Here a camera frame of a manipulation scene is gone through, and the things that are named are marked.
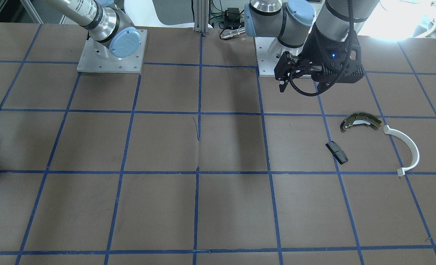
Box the olive brake shoe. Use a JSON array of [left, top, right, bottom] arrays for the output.
[[340, 112, 383, 131]]

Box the aluminium frame post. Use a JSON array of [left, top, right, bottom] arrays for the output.
[[191, 0, 210, 35]]

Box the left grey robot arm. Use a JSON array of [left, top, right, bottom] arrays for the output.
[[244, 0, 378, 97]]

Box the white curved plastic bracket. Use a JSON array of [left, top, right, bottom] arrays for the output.
[[383, 125, 420, 177]]

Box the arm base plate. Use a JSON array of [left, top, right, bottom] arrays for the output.
[[254, 37, 303, 78], [77, 29, 148, 74]]

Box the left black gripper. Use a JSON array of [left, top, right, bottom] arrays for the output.
[[275, 25, 365, 93]]

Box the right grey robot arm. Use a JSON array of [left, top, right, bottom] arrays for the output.
[[46, 0, 141, 58]]

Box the black brake pad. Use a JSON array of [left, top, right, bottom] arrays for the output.
[[325, 141, 349, 165]]

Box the white plastic chair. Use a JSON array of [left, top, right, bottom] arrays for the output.
[[123, 0, 194, 28]]

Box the brown paper table cover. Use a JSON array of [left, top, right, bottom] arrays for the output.
[[0, 22, 436, 265]]

